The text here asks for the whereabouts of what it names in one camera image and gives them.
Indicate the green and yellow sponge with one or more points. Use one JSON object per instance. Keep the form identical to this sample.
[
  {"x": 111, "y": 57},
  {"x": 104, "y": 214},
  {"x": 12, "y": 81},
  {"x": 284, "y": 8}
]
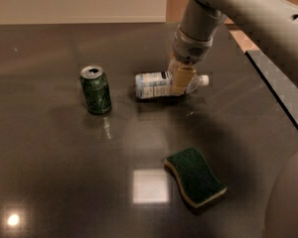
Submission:
[{"x": 197, "y": 183}]

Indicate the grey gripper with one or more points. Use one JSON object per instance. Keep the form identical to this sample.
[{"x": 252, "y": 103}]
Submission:
[{"x": 190, "y": 51}]

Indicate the clear plastic water bottle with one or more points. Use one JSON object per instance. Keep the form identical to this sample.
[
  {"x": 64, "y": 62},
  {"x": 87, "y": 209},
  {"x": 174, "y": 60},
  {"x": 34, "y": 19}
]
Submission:
[{"x": 152, "y": 85}]

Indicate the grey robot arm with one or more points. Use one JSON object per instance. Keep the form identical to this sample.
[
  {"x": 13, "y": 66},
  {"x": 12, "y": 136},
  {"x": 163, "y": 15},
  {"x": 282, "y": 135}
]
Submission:
[{"x": 271, "y": 24}]

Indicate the green soda can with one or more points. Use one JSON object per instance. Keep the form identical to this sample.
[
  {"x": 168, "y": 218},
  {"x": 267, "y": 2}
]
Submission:
[{"x": 95, "y": 88}]

